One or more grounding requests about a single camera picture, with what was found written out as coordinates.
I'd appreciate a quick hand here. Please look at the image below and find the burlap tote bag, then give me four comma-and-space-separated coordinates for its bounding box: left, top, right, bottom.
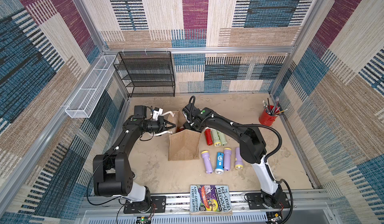
155, 110, 201, 161

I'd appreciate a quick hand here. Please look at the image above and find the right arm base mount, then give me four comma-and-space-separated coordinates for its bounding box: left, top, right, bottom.
245, 192, 291, 210

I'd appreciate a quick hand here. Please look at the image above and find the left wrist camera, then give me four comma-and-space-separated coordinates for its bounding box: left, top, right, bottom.
152, 107, 164, 121

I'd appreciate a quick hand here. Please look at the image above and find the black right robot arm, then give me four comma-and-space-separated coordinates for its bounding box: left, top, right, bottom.
182, 102, 283, 209

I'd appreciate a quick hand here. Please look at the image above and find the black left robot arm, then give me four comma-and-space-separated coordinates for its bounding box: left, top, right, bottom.
93, 105, 176, 206

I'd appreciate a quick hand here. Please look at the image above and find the red pencil cup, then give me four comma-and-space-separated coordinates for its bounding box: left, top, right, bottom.
259, 105, 278, 127

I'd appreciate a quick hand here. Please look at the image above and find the purple flashlight lower row left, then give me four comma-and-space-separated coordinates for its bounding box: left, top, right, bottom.
201, 151, 213, 174

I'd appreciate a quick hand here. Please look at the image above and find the treehouse storey book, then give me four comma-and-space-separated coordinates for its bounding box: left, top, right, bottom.
190, 185, 233, 215

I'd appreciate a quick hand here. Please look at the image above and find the light green flashlight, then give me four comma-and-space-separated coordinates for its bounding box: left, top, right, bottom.
218, 131, 228, 146
211, 129, 222, 147

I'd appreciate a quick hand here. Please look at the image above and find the blue flashlight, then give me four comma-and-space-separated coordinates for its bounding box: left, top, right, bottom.
215, 152, 224, 175

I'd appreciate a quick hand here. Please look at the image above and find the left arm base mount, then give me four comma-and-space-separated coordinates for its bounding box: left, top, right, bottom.
123, 196, 167, 215

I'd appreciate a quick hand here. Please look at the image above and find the white mesh wall basket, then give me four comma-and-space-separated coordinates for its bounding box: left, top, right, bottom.
65, 55, 116, 119

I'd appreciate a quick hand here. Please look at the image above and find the black wire shelf rack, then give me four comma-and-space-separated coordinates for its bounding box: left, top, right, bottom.
114, 51, 176, 97

